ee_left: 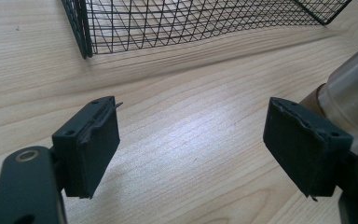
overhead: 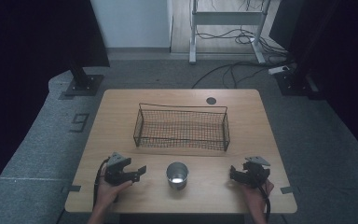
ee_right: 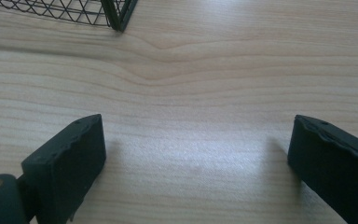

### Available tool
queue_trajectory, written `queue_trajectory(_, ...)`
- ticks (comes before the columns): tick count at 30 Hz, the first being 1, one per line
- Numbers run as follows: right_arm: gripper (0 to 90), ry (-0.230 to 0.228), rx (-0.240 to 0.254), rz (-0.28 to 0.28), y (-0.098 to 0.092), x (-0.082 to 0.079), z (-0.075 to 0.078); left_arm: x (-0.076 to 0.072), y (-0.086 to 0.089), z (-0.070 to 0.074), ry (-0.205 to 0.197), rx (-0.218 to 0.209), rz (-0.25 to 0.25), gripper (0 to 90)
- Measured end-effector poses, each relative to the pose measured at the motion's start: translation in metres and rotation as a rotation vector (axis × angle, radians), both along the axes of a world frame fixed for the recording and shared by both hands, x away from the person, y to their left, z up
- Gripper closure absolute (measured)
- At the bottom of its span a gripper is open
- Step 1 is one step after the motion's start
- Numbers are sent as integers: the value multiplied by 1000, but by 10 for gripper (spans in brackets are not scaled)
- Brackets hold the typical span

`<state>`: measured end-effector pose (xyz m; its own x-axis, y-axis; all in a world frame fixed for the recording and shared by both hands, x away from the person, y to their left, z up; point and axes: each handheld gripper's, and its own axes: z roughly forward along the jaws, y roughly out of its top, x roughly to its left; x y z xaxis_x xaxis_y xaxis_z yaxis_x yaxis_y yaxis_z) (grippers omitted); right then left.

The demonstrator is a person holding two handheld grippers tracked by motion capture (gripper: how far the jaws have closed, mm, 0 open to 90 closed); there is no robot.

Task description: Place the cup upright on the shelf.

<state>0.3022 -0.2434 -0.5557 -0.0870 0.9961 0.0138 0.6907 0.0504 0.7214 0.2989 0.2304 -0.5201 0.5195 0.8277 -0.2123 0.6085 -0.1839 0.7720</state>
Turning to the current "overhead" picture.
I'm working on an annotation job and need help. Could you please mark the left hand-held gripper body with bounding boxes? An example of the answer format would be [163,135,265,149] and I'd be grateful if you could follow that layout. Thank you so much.
[103,151,138,187]

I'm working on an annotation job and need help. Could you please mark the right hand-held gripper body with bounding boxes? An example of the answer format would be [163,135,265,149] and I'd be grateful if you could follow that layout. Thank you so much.
[241,156,272,189]

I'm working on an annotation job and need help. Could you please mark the person's left hand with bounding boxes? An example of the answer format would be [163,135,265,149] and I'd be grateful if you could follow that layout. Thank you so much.
[94,167,134,213]

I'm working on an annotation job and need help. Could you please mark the person's right hand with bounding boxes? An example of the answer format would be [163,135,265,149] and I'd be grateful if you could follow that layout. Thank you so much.
[240,178,275,217]

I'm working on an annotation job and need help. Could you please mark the shiny metal cup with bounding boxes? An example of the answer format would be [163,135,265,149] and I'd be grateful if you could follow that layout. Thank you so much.
[165,161,190,191]

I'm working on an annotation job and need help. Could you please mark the dark tape floor numeral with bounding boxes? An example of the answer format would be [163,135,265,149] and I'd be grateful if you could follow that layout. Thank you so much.
[69,112,90,133]

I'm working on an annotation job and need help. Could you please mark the white power strip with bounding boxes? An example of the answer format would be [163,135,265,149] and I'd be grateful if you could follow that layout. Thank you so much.
[267,64,291,76]

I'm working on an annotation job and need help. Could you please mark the dark curtain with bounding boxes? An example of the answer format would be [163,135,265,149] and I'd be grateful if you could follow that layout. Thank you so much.
[0,0,111,207]
[268,0,358,166]

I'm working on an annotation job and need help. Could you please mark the left hand-held gripper black cable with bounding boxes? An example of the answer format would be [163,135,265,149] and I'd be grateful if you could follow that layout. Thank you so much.
[92,157,111,216]

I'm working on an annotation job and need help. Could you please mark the hand-held gripper black cable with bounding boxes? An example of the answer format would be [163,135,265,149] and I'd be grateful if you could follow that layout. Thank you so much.
[258,182,272,224]
[92,157,111,216]

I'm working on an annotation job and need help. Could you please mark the right hand-held gripper black cable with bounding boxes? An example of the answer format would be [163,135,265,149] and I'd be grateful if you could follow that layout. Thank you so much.
[258,182,272,224]

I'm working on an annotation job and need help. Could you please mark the black wire mesh basket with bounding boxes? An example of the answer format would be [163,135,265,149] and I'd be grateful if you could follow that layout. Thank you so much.
[132,102,231,153]

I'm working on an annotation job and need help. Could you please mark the black stand with base plate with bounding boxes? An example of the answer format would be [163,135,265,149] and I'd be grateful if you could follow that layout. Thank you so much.
[63,59,105,97]
[274,63,320,98]

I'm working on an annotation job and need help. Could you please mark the long black floor cable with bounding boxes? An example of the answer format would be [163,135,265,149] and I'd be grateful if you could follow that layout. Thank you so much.
[191,59,295,90]

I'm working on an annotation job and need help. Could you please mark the tangled black floor cables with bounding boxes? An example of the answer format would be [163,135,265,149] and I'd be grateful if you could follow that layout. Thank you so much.
[195,27,290,58]

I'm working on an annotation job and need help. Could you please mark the white metal desk frame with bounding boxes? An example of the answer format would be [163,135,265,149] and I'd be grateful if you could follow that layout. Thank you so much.
[188,0,273,65]

